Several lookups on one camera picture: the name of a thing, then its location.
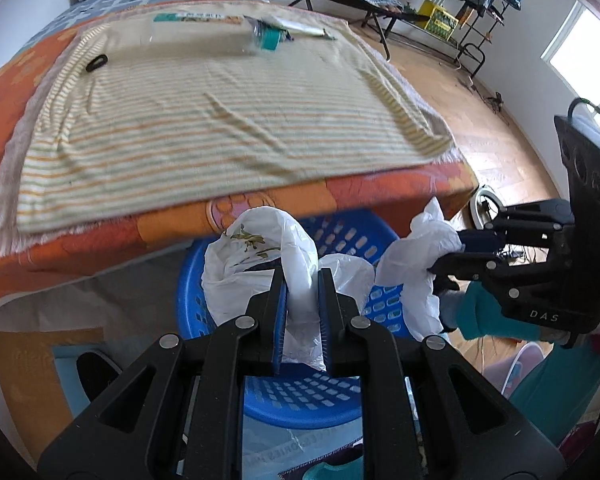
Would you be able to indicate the white tissue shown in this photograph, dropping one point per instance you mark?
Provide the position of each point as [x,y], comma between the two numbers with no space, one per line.
[415,255]

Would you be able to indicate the black clothes rack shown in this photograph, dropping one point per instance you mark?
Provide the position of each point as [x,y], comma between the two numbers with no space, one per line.
[467,50]

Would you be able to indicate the white plastic bag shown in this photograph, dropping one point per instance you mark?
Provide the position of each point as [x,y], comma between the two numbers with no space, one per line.
[260,230]

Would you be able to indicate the yellow striped towel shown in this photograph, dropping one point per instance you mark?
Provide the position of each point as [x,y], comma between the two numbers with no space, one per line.
[205,125]

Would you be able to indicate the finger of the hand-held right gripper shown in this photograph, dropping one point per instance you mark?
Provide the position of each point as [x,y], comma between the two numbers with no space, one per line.
[470,267]
[480,240]

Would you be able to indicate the blue plastic basket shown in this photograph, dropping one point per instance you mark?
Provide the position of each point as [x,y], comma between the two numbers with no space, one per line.
[350,235]

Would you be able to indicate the green and white toothpaste box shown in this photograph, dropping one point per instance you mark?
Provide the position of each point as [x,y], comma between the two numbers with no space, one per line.
[200,16]

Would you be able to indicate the person's teal trouser leg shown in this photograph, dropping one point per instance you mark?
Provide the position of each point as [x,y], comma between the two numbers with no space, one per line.
[555,395]

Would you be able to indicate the white toothpaste tube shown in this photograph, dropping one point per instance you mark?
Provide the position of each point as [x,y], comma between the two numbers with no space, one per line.
[300,27]

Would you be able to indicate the fuzzy beige towel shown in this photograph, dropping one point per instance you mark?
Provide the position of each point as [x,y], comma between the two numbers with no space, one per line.
[12,170]

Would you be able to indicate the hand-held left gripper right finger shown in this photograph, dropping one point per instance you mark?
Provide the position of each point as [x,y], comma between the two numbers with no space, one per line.
[326,320]

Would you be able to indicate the bright window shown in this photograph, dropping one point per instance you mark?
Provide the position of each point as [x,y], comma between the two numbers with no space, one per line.
[580,50]

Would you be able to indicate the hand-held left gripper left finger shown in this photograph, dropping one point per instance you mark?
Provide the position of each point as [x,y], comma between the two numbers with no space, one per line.
[278,320]

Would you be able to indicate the bed with orange sheet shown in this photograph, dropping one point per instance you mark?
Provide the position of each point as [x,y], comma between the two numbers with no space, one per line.
[390,190]

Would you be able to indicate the clear plastic bottle teal label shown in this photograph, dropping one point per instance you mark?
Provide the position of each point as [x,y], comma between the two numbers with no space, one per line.
[267,40]

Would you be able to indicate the yellow plastic crate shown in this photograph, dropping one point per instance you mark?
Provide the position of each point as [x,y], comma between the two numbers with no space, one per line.
[437,20]

